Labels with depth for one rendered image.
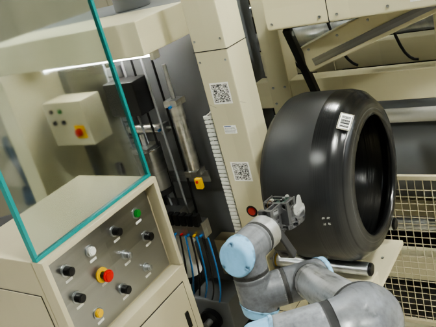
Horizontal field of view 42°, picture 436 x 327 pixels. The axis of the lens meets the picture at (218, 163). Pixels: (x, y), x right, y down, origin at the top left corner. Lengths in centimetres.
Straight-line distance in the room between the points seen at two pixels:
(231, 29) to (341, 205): 66
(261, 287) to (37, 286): 72
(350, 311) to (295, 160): 89
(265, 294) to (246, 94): 76
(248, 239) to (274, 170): 41
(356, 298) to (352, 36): 134
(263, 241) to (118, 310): 78
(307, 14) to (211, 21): 34
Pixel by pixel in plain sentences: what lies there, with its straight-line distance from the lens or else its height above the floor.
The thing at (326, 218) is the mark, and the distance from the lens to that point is 168.
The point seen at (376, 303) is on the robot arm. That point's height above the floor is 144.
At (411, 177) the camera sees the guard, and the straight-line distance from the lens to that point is 223.
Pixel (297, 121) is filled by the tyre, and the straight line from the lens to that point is 174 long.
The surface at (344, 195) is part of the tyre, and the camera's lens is 167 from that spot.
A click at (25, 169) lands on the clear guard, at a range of 169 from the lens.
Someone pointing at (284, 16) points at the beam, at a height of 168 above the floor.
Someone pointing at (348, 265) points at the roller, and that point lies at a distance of 191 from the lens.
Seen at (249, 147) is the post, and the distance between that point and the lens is 192.
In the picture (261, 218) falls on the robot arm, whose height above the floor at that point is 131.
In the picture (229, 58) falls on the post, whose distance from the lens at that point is 184.
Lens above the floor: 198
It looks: 21 degrees down
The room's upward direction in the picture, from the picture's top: 15 degrees counter-clockwise
